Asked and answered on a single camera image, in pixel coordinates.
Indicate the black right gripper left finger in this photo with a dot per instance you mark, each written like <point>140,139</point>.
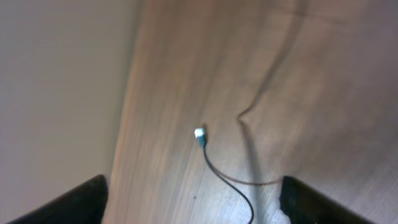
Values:
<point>85,204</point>

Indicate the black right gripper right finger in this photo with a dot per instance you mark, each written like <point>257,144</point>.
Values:
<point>303,204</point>

